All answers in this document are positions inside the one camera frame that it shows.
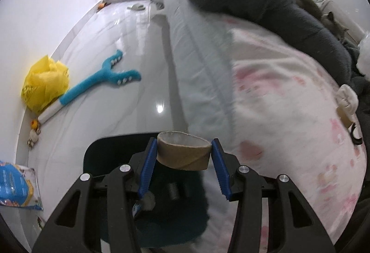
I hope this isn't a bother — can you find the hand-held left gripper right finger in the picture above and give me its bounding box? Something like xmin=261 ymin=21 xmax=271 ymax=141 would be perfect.
xmin=211 ymin=138 xmax=337 ymax=253

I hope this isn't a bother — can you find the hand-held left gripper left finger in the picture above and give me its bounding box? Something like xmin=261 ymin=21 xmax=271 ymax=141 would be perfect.
xmin=32 ymin=137 xmax=159 ymax=253

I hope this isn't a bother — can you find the brown cardboard tape core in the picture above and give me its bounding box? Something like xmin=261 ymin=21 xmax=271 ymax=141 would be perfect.
xmin=156 ymin=131 xmax=212 ymax=171

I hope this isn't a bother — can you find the dark teal trash bin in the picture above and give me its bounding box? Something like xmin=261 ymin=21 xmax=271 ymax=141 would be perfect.
xmin=82 ymin=133 xmax=211 ymax=248

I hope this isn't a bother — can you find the pink printed bed sheet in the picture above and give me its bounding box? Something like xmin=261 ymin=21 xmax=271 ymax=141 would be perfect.
xmin=228 ymin=14 xmax=367 ymax=245

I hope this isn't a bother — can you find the blue plush dinosaur stick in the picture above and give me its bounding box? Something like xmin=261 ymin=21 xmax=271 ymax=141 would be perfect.
xmin=37 ymin=50 xmax=142 ymax=123

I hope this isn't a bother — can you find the grey mattress cover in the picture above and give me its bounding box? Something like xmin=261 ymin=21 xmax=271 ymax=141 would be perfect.
xmin=152 ymin=0 xmax=240 ymax=172

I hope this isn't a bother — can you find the blue printed bag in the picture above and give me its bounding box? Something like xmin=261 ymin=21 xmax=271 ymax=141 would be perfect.
xmin=0 ymin=160 xmax=44 ymax=211

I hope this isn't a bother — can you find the brown roll core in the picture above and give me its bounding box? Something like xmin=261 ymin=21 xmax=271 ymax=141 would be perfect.
xmin=339 ymin=108 xmax=355 ymax=128

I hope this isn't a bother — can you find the yellow plastic bag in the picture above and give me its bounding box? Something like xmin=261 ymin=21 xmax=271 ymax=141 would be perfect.
xmin=21 ymin=55 xmax=70 ymax=115

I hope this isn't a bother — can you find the black hair clip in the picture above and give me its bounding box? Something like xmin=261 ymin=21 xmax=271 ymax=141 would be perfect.
xmin=351 ymin=123 xmax=363 ymax=146

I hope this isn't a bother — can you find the dark grey fleece blanket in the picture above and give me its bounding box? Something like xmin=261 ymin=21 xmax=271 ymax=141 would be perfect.
xmin=183 ymin=0 xmax=370 ymax=88

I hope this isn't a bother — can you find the grey cat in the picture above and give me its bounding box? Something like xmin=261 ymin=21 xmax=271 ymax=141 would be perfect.
xmin=321 ymin=11 xmax=349 ymax=39

